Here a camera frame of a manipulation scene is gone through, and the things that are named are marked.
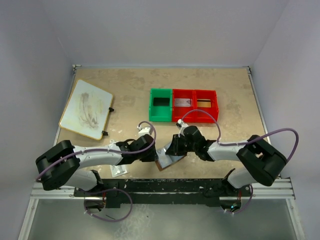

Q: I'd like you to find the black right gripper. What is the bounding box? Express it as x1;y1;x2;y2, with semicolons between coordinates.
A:
165;134;197;157

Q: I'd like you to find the brown leather card holder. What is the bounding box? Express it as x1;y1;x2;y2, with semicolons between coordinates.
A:
155;147;186;171

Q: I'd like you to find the white credit card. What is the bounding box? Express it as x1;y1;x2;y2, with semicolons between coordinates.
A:
156;147;173;169

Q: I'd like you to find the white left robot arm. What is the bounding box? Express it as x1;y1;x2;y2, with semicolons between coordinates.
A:
35;134;158;196

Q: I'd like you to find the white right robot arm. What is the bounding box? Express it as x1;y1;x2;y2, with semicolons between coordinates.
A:
165;125;287;196

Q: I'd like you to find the silver card in bin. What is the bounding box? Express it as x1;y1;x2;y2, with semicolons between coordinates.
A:
174;98;193;108

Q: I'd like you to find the black card in bin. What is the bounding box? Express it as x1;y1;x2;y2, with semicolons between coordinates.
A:
152;97;171;107

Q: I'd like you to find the gold card in bin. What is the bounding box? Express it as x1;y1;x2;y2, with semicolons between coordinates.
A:
197;99;212;108

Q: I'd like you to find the clear plastic packet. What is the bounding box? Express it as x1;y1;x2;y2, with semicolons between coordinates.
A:
110;165;128;178

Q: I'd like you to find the green plastic bin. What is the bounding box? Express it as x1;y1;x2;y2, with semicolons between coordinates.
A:
148;88;173;122

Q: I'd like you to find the red bin right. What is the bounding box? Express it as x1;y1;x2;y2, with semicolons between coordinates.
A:
195;89;219;124

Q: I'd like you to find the white board yellow rim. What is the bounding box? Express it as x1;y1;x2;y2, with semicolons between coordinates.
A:
59;79;114;141

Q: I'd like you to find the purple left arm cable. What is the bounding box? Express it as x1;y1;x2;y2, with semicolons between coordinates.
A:
35;120;157;183

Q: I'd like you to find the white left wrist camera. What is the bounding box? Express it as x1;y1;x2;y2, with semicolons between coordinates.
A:
137;126;154;137

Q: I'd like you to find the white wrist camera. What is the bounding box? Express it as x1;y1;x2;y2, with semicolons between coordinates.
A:
137;126;154;137
176;119;189;129

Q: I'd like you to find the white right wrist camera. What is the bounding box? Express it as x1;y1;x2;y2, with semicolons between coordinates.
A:
176;119;189;129

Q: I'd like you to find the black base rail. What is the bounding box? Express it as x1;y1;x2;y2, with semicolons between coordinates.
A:
74;178;251;209

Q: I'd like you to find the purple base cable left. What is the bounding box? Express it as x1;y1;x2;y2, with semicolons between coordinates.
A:
83;185;135;222

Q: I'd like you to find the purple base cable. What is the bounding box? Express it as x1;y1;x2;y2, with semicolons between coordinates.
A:
83;185;135;222
223;184;254;216

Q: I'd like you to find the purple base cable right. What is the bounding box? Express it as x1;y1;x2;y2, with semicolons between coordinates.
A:
223;184;254;216

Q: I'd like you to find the metal corner bracket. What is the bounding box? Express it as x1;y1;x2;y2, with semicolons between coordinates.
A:
72;64;82;75

